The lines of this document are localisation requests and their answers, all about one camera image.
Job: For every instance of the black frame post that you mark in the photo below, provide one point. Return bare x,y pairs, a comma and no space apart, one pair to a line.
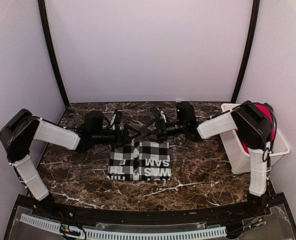
51,52
247,50

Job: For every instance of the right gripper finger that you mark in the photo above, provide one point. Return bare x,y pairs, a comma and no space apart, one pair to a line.
150,127
152,136

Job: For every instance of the white slotted cable duct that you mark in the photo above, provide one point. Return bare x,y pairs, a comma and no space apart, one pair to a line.
121,232

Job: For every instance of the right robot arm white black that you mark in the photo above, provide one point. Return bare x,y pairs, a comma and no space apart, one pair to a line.
212,126

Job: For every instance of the black white checkered shirt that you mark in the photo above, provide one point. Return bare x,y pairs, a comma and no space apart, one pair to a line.
140,161

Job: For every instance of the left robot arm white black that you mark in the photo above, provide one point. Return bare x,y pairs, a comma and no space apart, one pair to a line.
25,130

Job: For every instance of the right black frame post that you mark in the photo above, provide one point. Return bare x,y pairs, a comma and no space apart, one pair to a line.
247,50

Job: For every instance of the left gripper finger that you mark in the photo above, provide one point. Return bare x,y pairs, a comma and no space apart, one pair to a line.
128,143
130,133

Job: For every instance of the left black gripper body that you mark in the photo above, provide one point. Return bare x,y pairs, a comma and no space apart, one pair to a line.
118,138

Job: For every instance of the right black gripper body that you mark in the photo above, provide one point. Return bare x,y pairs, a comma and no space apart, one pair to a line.
162,126

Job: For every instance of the left black frame post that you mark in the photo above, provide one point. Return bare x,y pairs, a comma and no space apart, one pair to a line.
51,52

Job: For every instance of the red garment in bin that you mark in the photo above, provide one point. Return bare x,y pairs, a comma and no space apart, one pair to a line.
260,126

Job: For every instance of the white plastic laundry bin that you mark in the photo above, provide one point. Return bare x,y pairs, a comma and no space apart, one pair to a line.
240,160

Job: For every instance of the black front rail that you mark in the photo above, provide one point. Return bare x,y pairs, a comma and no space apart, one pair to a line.
222,215

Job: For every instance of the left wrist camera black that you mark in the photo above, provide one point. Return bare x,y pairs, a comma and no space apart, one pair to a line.
95,122

